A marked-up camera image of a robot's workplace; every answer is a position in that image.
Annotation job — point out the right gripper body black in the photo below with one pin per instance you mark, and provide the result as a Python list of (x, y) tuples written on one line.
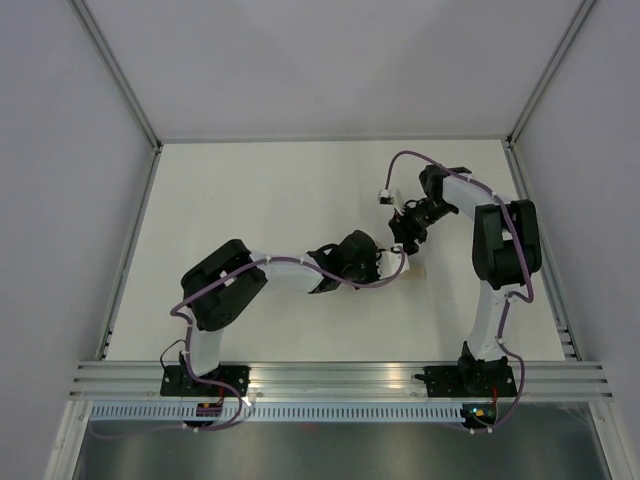
[(417, 220)]

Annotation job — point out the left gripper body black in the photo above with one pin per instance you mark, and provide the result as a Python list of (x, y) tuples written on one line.
[(366, 273)]

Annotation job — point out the beige cloth napkin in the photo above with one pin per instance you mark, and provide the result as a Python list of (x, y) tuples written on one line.
[(416, 272)]

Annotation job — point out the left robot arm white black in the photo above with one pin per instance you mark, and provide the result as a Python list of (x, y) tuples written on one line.
[(219, 288)]

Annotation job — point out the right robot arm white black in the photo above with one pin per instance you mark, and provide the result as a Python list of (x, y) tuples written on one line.
[(505, 252)]

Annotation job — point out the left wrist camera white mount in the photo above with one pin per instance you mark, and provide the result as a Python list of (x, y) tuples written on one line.
[(392, 262)]

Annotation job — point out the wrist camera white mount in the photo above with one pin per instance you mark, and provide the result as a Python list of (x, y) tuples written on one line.
[(392, 262), (391, 198)]

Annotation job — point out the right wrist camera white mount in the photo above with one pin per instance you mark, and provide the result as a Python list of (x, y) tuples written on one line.
[(391, 198)]

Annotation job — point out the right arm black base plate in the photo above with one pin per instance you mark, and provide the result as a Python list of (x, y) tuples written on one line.
[(452, 382)]

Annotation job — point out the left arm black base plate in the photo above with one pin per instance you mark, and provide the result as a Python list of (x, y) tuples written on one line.
[(225, 381)]

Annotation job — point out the aluminium mounting rail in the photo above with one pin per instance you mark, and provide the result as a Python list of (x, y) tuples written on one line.
[(545, 381)]

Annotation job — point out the right aluminium frame post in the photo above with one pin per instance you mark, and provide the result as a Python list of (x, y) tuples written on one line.
[(559, 54)]

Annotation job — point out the aluminium frame post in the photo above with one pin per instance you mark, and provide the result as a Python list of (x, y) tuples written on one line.
[(97, 38), (559, 54)]

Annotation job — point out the white slotted cable duct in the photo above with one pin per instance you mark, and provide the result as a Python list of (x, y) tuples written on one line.
[(293, 412)]

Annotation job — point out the left aluminium frame post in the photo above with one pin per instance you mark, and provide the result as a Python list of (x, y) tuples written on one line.
[(97, 38)]

